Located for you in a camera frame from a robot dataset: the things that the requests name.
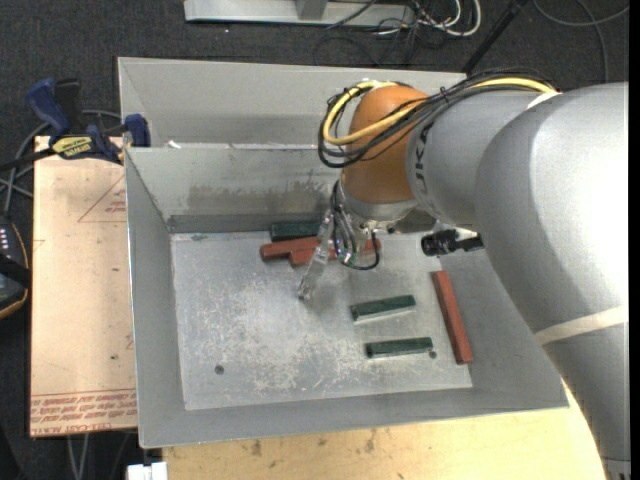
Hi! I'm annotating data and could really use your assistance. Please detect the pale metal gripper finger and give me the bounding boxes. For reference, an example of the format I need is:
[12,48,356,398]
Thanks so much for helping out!
[304,261,328,301]
[297,260,318,300]

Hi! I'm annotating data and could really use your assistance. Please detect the dark green flat block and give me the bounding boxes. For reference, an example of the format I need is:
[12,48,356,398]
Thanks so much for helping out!
[349,294,418,324]
[269,221,324,242]
[364,336,435,360]

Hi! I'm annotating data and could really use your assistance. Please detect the red-brown flat block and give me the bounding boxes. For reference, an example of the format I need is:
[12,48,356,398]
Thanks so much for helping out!
[259,237,321,263]
[430,269,475,366]

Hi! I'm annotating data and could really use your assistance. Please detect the grey metal bin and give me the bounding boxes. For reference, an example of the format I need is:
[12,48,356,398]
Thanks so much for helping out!
[117,56,571,449]

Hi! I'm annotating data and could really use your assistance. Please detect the brown cardboard board, red print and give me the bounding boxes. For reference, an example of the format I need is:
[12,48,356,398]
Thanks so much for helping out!
[29,135,139,439]

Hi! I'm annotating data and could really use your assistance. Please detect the black cylinder on white bracket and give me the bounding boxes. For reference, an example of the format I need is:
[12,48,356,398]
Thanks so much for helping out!
[420,226,485,258]

